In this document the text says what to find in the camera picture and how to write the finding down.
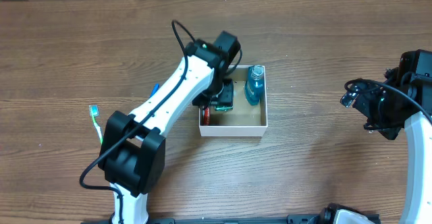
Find green white soap packet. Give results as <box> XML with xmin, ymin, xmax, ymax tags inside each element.
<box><xmin>214</xmin><ymin>106</ymin><xmax>234</xmax><ymax>111</ymax></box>

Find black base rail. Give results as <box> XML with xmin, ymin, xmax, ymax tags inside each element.
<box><xmin>80</xmin><ymin>213</ymin><xmax>382</xmax><ymax>224</ymax></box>

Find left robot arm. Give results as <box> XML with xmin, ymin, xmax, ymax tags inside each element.
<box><xmin>97</xmin><ymin>31</ymin><xmax>242</xmax><ymax>223</ymax></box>

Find blue mouthwash bottle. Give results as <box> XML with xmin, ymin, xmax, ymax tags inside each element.
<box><xmin>244</xmin><ymin>65</ymin><xmax>265</xmax><ymax>106</ymax></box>

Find green toothbrush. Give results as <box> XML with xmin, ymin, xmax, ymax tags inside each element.
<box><xmin>88</xmin><ymin>105</ymin><xmax>103</xmax><ymax>144</ymax></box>

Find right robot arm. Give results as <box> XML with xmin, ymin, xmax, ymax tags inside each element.
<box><xmin>340</xmin><ymin>49</ymin><xmax>431</xmax><ymax>223</ymax></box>

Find white cardboard box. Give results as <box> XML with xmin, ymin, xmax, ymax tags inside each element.
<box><xmin>198</xmin><ymin>65</ymin><xmax>268</xmax><ymax>137</ymax></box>

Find blue disposable razor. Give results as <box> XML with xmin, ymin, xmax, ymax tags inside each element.
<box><xmin>150</xmin><ymin>84</ymin><xmax>159</xmax><ymax>97</ymax></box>

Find green toothpaste tube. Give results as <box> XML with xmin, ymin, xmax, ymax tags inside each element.
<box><xmin>201</xmin><ymin>107</ymin><xmax>211</xmax><ymax>125</ymax></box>

